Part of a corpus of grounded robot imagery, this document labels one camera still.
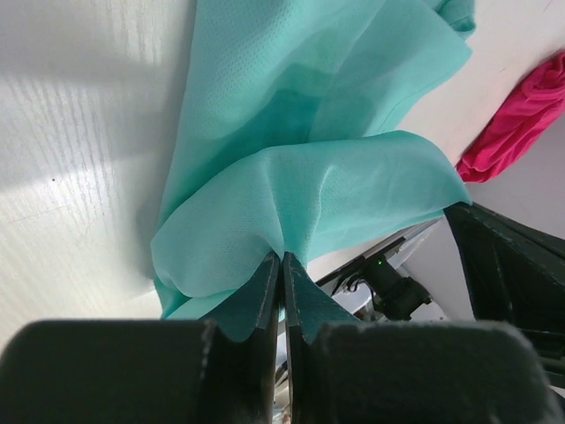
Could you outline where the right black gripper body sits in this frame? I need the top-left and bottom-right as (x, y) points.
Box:
(442, 201), (565, 354)

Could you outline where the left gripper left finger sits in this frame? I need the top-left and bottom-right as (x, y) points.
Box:
(1, 254), (280, 423)

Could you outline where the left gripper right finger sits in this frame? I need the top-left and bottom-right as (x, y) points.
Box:
(282, 254), (556, 423)

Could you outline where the pink t-shirt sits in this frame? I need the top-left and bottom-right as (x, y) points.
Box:
(456, 50), (564, 183)

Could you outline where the teal t-shirt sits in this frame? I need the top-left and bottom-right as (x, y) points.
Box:
(151, 1), (475, 319)

